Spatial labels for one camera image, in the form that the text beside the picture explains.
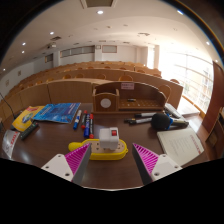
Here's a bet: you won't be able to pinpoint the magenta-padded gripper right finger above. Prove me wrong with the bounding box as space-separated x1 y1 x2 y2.
131 142 183 186

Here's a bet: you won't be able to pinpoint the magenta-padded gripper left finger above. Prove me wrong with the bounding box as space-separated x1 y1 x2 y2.
41 143 92 186

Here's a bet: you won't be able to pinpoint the white charger with red switch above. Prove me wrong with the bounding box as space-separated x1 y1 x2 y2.
98 126 120 151

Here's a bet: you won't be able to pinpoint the white paper sheet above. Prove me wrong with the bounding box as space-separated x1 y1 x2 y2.
156 127 205 167

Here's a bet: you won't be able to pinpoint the black foam-headed microphone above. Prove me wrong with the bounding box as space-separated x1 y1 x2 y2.
150 112 190 132

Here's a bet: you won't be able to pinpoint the black remote control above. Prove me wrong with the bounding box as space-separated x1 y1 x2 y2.
19 121 39 141

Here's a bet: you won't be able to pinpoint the large blue marker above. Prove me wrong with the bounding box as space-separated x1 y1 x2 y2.
83 113 92 139

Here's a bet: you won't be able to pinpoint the white marker with blue cap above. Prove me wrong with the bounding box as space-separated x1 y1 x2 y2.
73 109 83 131

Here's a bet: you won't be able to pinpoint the black marker with white body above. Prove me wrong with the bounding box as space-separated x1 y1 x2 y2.
123 117 153 126
134 112 158 118

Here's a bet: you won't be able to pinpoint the short red marker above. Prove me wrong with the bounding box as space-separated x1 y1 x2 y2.
80 109 88 130

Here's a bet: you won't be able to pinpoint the long red marker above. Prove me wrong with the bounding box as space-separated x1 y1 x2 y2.
89 113 95 139

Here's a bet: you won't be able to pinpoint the blue booklet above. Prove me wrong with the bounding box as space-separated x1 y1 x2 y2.
32 102 82 125

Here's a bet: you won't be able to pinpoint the white card with red print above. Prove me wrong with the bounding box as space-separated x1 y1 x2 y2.
1 129 21 160

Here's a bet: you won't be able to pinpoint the white remote control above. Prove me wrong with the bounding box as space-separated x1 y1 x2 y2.
163 102 183 120

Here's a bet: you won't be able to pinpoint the yellow booklet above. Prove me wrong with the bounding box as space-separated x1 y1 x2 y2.
11 105 45 133

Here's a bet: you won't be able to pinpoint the wooden shelf unit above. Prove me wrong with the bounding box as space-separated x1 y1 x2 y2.
204 106 224 158

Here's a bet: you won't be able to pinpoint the wooden lecture desk rows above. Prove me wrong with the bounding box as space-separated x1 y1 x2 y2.
0 60 184 116

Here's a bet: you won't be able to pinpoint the wooden desk organizer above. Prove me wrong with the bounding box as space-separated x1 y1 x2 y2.
92 81 168 114

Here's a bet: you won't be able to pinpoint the black gooseneck microphone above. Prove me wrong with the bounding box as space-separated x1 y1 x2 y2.
0 92 17 122

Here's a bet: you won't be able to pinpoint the large window with railing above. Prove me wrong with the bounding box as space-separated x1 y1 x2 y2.
159 49 214 114

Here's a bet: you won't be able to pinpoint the wooden lecture hall chairs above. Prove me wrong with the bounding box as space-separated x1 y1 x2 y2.
33 63 181 101

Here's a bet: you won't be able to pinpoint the ceiling projector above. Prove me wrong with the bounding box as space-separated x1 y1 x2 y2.
46 41 58 50

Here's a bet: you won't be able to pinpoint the recessed ceiling lights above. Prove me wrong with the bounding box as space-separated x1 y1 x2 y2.
2 9 212 71

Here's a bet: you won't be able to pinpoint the square ceiling vent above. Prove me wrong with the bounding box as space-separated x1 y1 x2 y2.
79 0 118 10

